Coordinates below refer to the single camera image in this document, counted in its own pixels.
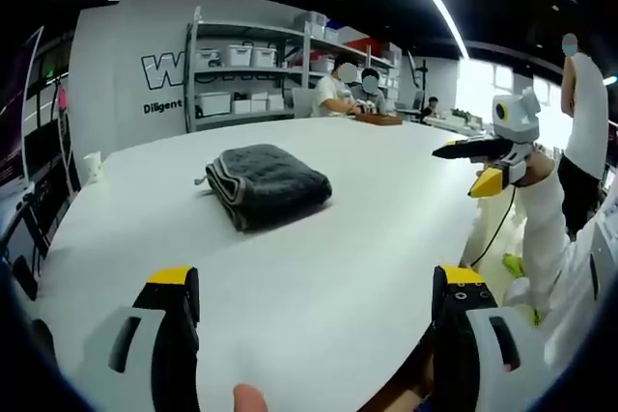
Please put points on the dark grey towel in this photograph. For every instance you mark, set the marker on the dark grey towel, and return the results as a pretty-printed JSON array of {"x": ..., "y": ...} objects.
[{"x": 270, "y": 180}]

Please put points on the person's right hand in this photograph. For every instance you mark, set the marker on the person's right hand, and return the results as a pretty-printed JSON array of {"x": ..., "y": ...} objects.
[{"x": 541, "y": 166}]

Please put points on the person's left hand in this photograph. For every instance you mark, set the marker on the person's left hand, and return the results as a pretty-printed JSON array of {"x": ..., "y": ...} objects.
[{"x": 250, "y": 400}]

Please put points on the person's yellow-green shoe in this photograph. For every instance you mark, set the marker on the person's yellow-green shoe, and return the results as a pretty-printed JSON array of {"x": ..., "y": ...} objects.
[
  {"x": 514, "y": 265},
  {"x": 537, "y": 318}
]

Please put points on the brown wooden tray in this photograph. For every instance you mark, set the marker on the brown wooden tray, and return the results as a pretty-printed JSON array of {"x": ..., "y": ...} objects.
[{"x": 379, "y": 118}]

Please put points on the grey metal shelf rack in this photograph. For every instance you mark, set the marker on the grey metal shelf rack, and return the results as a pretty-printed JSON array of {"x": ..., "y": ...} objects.
[{"x": 297, "y": 76}]

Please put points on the white paper cup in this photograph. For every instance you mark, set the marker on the white paper cup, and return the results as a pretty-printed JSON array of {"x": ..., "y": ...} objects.
[{"x": 94, "y": 168}]

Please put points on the row of white storage boxes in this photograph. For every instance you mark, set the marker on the row of white storage boxes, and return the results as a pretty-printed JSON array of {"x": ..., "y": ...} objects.
[{"x": 240, "y": 56}]

